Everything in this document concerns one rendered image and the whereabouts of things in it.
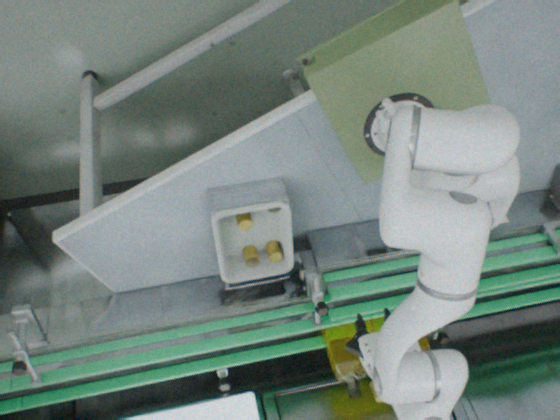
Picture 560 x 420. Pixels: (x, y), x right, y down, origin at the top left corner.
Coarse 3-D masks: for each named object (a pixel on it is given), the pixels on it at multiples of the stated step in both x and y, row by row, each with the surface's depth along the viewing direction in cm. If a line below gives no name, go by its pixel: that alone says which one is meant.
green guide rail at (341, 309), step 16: (496, 272) 169; (512, 272) 169; (528, 272) 168; (544, 272) 168; (400, 288) 166; (480, 288) 165; (336, 304) 162; (352, 304) 162; (368, 304) 162; (384, 304) 162; (336, 320) 159
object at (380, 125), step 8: (384, 104) 131; (392, 104) 132; (400, 104) 135; (408, 104) 135; (416, 104) 135; (376, 112) 133; (384, 112) 135; (392, 112) 133; (376, 120) 136; (384, 120) 134; (376, 128) 138; (384, 128) 134; (376, 136) 139; (384, 136) 135; (376, 144) 141; (384, 144) 135
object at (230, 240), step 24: (216, 216) 145; (264, 216) 157; (288, 216) 150; (216, 240) 149; (240, 240) 161; (264, 240) 163; (288, 240) 155; (240, 264) 163; (264, 264) 163; (288, 264) 161
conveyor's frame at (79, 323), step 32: (544, 192) 176; (352, 224) 168; (512, 224) 167; (320, 256) 160; (352, 256) 160; (384, 256) 161; (160, 288) 167; (192, 288) 166; (224, 288) 166; (256, 288) 166; (288, 288) 166; (0, 320) 160; (64, 320) 160; (96, 320) 160; (128, 320) 160; (160, 320) 159; (192, 320) 160; (0, 352) 153; (32, 352) 155
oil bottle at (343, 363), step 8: (328, 328) 161; (336, 328) 161; (344, 328) 161; (328, 336) 159; (336, 336) 159; (344, 336) 159; (328, 344) 159; (336, 344) 158; (344, 344) 158; (328, 352) 161; (336, 352) 156; (344, 352) 156; (336, 360) 155; (344, 360) 155; (352, 360) 155; (336, 368) 154; (344, 368) 153; (352, 368) 154; (336, 376) 156; (344, 376) 154
